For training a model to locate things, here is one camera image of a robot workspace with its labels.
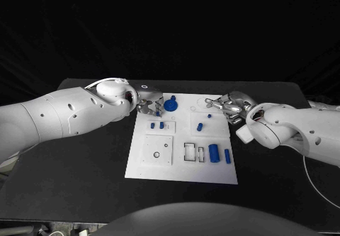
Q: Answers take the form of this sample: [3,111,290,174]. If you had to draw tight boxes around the white task board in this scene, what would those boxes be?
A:
[124,92,239,185]

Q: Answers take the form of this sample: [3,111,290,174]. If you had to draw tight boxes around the thick blue cylinder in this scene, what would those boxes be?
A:
[207,144,220,163]

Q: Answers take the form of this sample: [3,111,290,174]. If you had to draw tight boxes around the white cable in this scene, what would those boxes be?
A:
[303,155,340,209]
[84,77,128,89]

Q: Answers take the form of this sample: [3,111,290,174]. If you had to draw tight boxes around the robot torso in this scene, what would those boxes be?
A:
[89,202,324,236]

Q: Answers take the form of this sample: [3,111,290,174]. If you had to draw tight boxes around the blue gear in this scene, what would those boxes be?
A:
[163,95,179,112]

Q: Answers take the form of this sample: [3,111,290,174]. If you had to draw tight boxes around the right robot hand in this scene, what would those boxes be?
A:
[205,90,258,125]

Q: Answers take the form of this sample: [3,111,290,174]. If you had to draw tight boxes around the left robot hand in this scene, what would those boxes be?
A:
[131,84,166,118]

